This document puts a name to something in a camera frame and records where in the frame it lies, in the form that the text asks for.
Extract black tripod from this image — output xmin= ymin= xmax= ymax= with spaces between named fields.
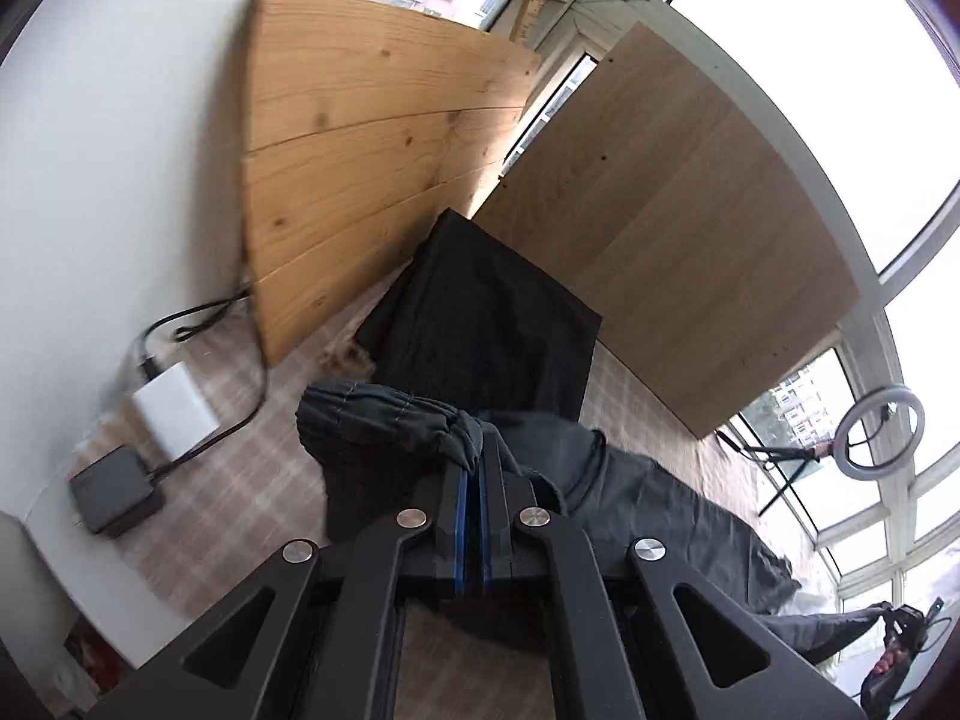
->
xmin=715 ymin=424 xmax=835 ymax=518

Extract black power cable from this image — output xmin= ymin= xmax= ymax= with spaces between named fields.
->
xmin=142 ymin=281 xmax=272 ymax=481

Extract ring light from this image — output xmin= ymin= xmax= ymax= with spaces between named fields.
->
xmin=833 ymin=383 xmax=926 ymax=482

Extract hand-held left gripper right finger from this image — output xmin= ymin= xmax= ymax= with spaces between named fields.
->
xmin=474 ymin=436 xmax=863 ymax=720

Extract black folded garment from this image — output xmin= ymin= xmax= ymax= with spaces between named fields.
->
xmin=352 ymin=208 xmax=605 ymax=422

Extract oak wood board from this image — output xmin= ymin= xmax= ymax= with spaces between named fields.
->
xmin=472 ymin=21 xmax=862 ymax=440

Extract grey pants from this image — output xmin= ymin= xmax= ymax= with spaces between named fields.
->
xmin=296 ymin=379 xmax=895 ymax=667

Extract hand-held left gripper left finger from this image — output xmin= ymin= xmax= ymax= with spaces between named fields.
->
xmin=88 ymin=457 xmax=470 ymax=720

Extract white power adapter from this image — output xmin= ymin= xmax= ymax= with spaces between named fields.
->
xmin=133 ymin=361 xmax=221 ymax=460

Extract white window frame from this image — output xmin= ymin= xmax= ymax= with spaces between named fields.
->
xmin=517 ymin=0 xmax=960 ymax=691

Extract pine wood board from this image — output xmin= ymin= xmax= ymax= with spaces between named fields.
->
xmin=240 ymin=0 xmax=543 ymax=365

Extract black power adapter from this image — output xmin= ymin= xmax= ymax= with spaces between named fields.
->
xmin=68 ymin=445 xmax=167 ymax=539

